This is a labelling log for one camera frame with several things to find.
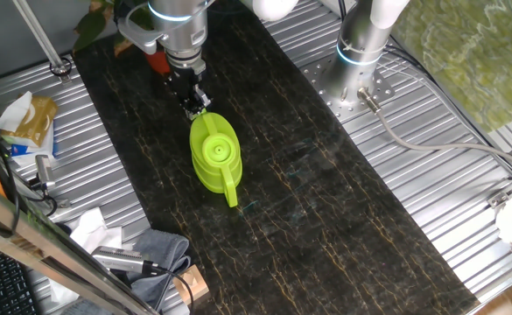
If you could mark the lime green watering can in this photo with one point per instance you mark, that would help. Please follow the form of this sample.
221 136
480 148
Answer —
216 166

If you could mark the grey towel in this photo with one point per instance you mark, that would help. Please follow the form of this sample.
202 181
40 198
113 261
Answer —
163 249

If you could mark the crumpled white tissue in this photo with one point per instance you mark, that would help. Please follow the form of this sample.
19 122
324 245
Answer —
63 291

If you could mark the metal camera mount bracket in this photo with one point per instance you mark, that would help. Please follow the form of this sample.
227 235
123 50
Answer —
64 203

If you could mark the orange flower pot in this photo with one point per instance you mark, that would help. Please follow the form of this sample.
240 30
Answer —
159 63

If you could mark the small silver camera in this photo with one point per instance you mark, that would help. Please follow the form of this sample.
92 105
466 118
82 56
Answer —
44 171

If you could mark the metal frame bar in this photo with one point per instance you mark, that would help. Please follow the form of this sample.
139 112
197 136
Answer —
41 245

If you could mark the white tissue sheet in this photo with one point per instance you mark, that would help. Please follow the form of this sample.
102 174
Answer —
14 113

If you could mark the yellow tissue packet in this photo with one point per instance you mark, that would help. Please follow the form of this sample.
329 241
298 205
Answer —
37 120

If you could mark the silver vented camera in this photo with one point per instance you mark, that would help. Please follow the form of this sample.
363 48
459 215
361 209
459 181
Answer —
115 258

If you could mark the black computer mouse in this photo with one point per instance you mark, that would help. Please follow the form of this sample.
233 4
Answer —
63 228

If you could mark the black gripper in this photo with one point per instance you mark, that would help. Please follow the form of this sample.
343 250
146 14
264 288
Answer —
184 85

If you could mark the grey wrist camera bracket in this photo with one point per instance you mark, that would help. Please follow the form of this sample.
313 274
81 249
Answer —
139 40

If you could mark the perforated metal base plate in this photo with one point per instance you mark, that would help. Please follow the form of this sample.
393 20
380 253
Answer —
314 75

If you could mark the wooden block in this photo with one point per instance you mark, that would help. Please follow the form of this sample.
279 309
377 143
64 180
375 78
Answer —
194 284

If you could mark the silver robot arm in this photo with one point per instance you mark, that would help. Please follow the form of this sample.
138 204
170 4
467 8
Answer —
356 44

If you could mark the silver tripod pole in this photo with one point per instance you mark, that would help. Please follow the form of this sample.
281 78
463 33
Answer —
41 37

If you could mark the anthurium plant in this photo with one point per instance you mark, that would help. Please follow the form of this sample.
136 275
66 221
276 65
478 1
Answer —
90 27

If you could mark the black marble pattern mat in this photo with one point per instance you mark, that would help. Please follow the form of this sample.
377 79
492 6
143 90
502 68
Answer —
303 197

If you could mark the white tissue paper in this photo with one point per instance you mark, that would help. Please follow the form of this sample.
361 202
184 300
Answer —
93 232

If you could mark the blue white package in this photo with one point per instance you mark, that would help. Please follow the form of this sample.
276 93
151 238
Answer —
32 153

